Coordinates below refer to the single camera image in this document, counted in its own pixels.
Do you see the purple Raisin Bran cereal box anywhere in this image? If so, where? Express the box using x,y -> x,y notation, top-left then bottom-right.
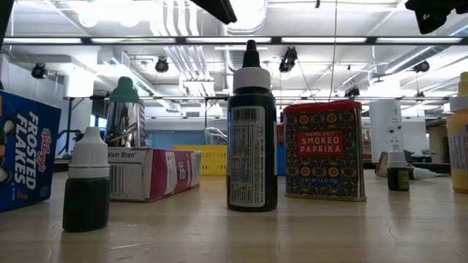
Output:
107,146 -> 203,203

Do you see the blue Frosted Flakes cereal box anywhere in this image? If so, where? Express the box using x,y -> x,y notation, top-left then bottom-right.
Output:
0,90 -> 62,213

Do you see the white pillar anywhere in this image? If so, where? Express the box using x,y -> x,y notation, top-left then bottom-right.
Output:
369,100 -> 403,164

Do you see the tall yellow food colouring bottle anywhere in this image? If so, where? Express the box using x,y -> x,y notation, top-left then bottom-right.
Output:
446,71 -> 468,194

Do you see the tall black food colouring bottle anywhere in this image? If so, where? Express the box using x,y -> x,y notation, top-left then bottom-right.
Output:
226,39 -> 278,213

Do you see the yellow plastic basket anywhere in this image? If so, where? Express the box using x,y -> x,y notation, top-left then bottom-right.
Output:
173,145 -> 228,176

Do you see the small white bottle right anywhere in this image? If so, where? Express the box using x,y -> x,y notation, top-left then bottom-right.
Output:
408,166 -> 439,180

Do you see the blue plastic basket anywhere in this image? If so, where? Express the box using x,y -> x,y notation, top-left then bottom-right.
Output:
276,145 -> 287,176

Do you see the small green dropper bottle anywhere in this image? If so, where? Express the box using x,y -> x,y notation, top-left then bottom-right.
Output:
387,143 -> 411,191

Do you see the red cube block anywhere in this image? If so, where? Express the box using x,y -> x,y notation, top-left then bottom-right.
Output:
283,99 -> 368,202

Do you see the small black dropper bottle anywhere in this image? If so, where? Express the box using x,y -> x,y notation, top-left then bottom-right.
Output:
61,126 -> 110,233

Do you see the metal grater green handle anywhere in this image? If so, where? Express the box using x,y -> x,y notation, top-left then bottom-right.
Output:
105,76 -> 148,148

